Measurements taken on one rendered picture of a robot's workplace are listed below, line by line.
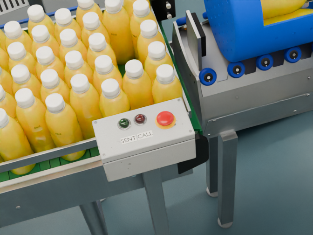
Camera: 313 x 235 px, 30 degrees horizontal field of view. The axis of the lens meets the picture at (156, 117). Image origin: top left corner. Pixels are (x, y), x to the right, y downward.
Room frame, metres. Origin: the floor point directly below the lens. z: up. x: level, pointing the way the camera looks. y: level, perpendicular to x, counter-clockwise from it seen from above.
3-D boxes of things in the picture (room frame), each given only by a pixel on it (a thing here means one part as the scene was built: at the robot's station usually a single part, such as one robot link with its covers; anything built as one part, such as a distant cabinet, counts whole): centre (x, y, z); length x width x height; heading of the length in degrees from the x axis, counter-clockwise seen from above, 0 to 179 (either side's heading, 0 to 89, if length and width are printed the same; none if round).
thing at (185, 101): (1.00, -0.05, 0.96); 0.40 x 0.01 x 0.03; 8
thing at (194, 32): (1.01, -0.13, 0.99); 0.10 x 0.02 x 0.12; 8
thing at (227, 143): (0.95, -0.21, 0.31); 0.06 x 0.06 x 0.63; 8
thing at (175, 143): (0.69, 0.03, 1.05); 0.20 x 0.10 x 0.10; 98
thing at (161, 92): (0.83, -0.03, 0.99); 0.07 x 0.07 x 0.19
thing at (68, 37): (0.98, 0.18, 1.09); 0.04 x 0.04 x 0.02
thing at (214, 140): (1.09, -0.19, 0.31); 0.06 x 0.06 x 0.63; 8
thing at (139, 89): (0.86, 0.03, 0.99); 0.07 x 0.07 x 0.19
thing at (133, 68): (0.86, 0.03, 1.09); 0.04 x 0.04 x 0.02
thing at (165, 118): (0.70, -0.02, 1.11); 0.04 x 0.04 x 0.01
